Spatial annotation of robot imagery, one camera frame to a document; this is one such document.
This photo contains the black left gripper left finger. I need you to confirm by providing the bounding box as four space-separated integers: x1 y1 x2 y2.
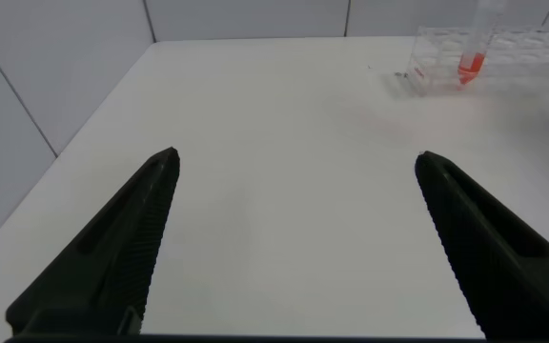
5 146 181 337

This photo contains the test tube with red liquid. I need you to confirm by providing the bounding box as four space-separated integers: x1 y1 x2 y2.
457 0 507 86

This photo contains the clear plastic test tube rack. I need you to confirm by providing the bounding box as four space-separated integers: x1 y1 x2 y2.
405 24 549 94

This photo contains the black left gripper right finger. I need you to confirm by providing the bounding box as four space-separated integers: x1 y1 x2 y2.
414 151 549 342

